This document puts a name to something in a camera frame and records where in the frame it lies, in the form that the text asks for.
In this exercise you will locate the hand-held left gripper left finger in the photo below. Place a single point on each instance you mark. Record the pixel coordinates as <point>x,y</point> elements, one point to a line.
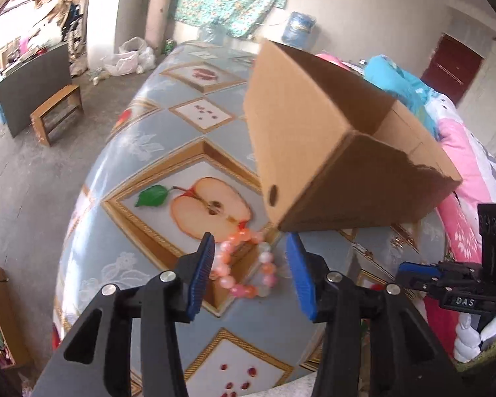
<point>200,273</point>

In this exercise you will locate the metal hook rack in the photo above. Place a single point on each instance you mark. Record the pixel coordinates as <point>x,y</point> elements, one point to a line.
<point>449,73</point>

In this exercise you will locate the brown cardboard box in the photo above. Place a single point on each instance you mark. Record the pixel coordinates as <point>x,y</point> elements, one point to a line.
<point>306,132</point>

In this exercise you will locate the small wooden stool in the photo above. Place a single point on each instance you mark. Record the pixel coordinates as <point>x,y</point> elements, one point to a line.
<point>56,107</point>

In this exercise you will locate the pink floral quilt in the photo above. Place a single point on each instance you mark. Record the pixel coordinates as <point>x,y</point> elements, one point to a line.
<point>458,223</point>

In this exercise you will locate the blue water jug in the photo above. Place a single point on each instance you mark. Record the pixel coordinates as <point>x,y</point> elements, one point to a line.
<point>298,29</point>

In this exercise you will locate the white plastic bags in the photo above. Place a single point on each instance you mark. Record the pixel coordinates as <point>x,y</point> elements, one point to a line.
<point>126,58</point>

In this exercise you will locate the pile of household clutter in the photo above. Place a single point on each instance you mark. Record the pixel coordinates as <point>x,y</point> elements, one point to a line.
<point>62,8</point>

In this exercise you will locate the person's right hand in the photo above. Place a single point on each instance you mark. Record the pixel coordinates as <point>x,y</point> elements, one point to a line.
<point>469,339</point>

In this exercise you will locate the clear water jug on floor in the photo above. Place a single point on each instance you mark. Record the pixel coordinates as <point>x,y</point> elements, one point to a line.
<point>213,35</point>

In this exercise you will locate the beige rolled mat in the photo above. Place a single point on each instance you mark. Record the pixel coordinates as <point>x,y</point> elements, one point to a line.
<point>159,12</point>

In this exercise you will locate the grey cabinet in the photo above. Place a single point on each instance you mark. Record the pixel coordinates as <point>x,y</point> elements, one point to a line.
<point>33,87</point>

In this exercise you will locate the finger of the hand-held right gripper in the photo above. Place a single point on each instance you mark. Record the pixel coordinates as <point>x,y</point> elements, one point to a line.
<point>419,270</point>
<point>421,284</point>

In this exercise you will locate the blue patterned blanket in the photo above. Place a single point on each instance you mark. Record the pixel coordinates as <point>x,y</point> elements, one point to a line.
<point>401,87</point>

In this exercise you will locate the light pink patterned duvet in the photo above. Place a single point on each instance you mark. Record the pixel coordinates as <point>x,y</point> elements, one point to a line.
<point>471,153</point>

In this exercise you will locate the open cardboard box of oddments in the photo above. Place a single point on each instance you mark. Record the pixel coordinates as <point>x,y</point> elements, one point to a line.
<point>8,318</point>

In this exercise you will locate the green fuzzy cloth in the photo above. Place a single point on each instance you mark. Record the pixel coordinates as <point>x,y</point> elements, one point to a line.
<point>483,364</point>

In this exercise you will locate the dark red door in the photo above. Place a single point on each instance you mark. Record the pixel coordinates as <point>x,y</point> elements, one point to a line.
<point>452,66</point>

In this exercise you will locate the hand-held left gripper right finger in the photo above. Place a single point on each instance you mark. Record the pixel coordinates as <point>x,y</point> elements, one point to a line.
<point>299,277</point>

